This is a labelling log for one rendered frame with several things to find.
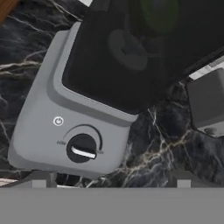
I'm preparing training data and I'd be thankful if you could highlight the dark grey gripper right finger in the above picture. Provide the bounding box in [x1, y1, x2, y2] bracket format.
[167, 170, 222, 189]

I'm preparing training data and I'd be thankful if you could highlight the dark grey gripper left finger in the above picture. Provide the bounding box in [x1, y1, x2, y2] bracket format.
[4, 170, 58, 189]

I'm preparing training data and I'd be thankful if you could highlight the grey blender base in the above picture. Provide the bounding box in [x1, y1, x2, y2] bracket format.
[7, 20, 140, 179]

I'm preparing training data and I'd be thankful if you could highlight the black blender dial knob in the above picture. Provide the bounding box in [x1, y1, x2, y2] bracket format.
[66, 133, 98, 164]

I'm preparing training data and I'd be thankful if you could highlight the white blender power button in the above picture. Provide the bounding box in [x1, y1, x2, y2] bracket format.
[52, 115, 65, 128]

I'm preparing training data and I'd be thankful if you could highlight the black blender jar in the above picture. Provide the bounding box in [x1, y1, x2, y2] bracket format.
[61, 0, 224, 116]

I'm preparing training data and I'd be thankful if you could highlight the green kiwi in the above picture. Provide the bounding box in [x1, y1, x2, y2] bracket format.
[140, 0, 179, 33]

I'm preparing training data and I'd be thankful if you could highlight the grey box appliance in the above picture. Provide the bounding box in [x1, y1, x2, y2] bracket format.
[185, 54, 224, 138]

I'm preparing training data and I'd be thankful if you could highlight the brown wooden board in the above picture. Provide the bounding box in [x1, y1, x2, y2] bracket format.
[0, 0, 21, 24]

